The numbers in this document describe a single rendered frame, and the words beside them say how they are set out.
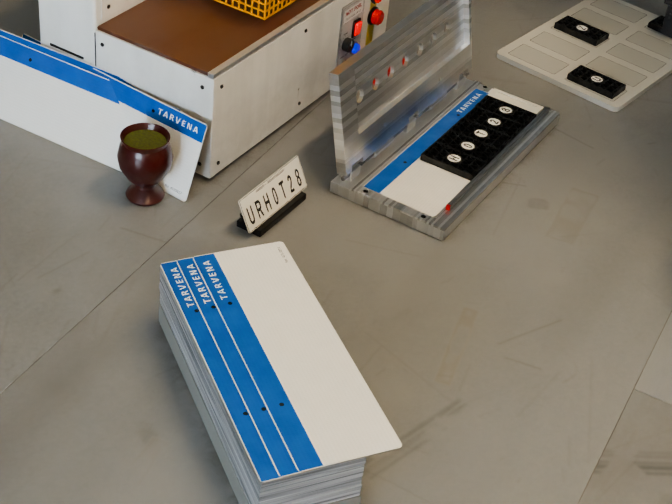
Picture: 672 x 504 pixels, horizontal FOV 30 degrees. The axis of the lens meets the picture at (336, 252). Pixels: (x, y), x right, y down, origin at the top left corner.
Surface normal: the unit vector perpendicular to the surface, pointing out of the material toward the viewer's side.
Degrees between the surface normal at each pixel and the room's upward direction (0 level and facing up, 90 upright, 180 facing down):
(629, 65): 0
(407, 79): 79
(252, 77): 90
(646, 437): 0
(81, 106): 63
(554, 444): 0
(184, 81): 90
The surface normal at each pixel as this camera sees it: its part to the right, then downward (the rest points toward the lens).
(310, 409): 0.10, -0.78
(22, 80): -0.40, 0.09
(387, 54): 0.84, 0.23
